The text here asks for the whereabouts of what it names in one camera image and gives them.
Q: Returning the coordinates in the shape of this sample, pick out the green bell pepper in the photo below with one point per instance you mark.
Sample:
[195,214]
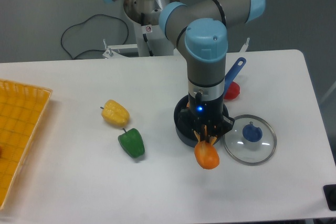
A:
[132,142]

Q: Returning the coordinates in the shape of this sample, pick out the white metal bracket frame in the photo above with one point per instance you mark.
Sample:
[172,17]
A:
[120,51]

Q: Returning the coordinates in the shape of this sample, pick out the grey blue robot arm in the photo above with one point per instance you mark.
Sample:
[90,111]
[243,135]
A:
[199,33]

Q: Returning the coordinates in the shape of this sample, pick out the red bell pepper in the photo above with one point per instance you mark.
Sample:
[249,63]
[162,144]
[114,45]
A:
[233,91]

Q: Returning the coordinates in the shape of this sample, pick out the black pot blue handle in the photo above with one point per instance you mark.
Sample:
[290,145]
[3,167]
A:
[212,93]

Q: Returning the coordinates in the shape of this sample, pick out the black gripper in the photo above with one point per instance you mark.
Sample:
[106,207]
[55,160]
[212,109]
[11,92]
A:
[194,112]

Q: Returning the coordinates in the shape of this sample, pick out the yellow bell pepper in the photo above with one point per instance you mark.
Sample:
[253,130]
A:
[115,114]

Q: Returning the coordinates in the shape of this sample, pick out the orange bell pepper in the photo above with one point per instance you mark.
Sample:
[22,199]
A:
[206,155]

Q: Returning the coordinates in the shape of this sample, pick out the glass lid blue knob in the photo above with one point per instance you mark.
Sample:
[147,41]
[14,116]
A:
[252,141]

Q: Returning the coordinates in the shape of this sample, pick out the black object table corner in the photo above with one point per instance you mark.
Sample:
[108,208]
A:
[329,192]

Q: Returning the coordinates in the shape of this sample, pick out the yellow plastic basket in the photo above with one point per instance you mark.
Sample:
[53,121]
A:
[22,107]

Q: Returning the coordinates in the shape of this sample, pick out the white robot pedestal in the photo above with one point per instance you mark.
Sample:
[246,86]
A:
[147,37]

